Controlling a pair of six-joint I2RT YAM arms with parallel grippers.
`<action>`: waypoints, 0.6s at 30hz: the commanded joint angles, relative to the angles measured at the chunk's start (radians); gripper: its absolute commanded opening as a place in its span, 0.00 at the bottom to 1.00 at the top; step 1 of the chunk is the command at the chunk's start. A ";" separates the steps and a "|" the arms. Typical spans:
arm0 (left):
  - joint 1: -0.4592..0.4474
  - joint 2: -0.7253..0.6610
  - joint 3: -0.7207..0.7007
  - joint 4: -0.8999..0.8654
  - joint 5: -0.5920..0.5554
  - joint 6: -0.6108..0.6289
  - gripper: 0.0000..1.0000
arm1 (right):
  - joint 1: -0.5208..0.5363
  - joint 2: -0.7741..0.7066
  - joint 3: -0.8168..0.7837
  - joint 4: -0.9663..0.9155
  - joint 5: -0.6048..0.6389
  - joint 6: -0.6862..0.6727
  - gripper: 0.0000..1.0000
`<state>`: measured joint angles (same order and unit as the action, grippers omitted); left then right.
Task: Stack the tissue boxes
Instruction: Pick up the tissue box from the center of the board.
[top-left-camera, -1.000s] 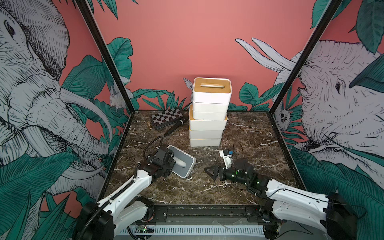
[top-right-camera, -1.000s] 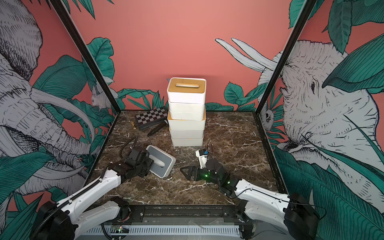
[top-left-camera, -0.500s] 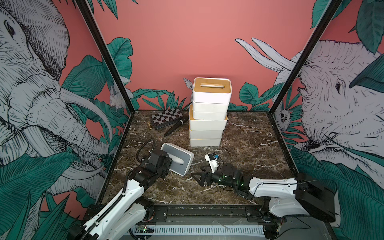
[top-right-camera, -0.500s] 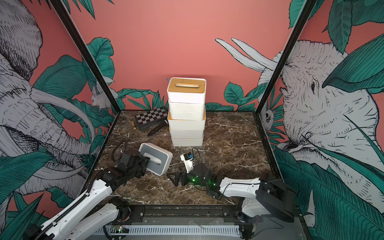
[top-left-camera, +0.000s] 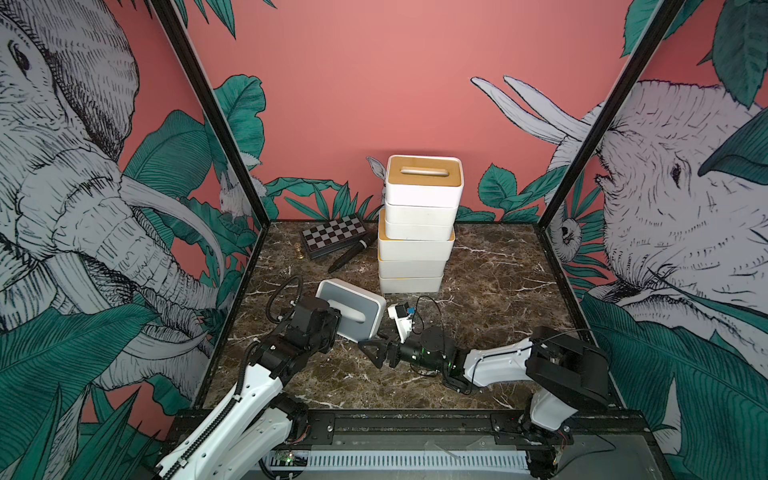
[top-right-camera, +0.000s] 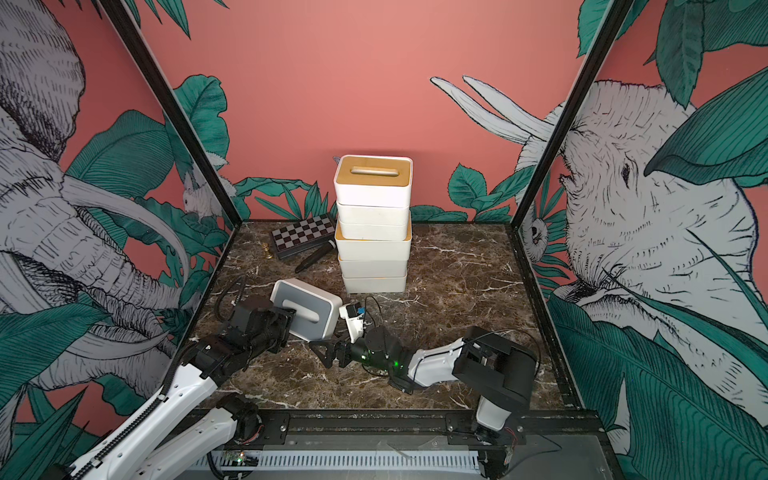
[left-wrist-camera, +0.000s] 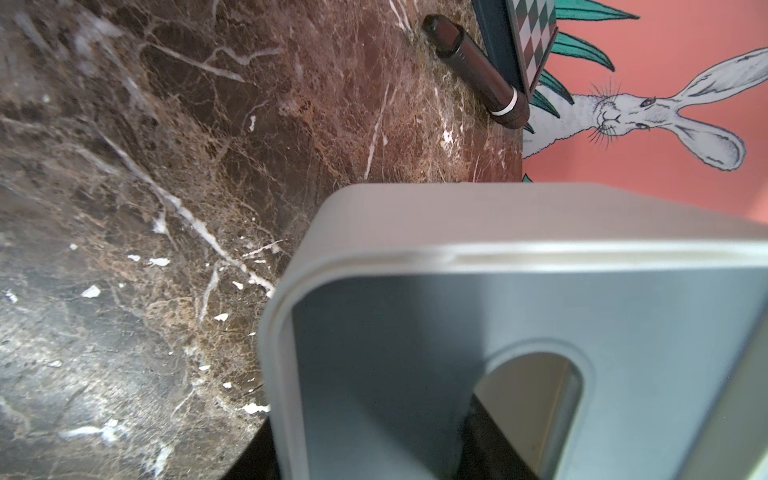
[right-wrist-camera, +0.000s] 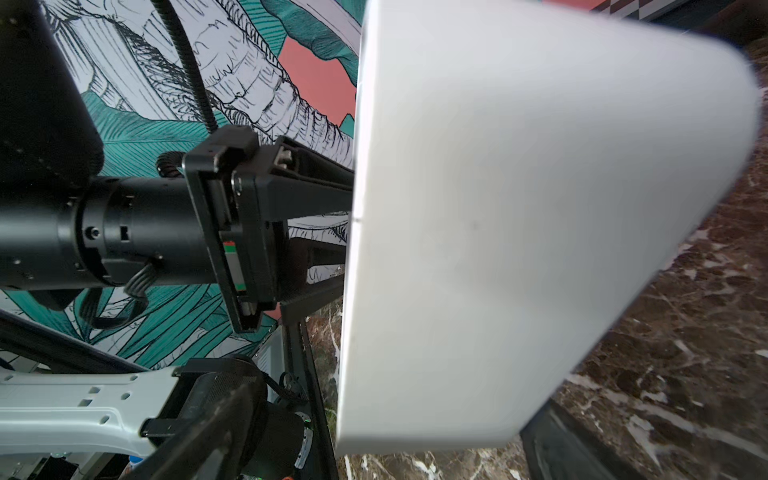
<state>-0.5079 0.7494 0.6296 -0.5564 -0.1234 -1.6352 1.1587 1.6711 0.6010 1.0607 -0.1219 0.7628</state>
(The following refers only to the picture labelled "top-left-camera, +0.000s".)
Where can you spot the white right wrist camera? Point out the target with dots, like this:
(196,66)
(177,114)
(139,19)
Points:
(402,315)

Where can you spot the black corner frame post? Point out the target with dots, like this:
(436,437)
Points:
(663,16)
(170,20)

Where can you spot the black corner frame post left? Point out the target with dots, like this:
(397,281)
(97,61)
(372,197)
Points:
(170,20)

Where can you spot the black corner frame post right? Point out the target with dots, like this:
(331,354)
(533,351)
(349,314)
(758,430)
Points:
(663,16)

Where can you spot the grey lid tissue box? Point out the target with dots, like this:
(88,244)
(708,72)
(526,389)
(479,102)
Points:
(361,310)
(418,232)

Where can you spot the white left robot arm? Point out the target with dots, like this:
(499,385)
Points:
(256,415)

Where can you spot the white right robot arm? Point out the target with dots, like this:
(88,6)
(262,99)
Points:
(572,375)

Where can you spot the yellow lid tissue box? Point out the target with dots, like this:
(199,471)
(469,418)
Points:
(393,269)

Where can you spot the gold chess king piece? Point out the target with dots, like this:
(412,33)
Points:
(298,251)

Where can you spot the folding chess board box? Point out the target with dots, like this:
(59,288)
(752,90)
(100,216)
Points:
(332,235)

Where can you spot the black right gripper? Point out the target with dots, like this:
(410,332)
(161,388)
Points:
(398,349)

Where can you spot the small bamboo lid tissue box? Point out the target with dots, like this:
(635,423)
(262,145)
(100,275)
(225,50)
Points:
(424,181)

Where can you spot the large bamboo lid tissue box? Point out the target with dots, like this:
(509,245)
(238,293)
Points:
(411,250)

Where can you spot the white vented strip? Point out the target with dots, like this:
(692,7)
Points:
(339,460)

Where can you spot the white bottom tissue box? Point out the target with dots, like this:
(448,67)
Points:
(397,285)

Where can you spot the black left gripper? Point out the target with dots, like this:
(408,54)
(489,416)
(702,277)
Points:
(333,318)

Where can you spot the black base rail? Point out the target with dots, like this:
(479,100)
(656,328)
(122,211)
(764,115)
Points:
(326,427)

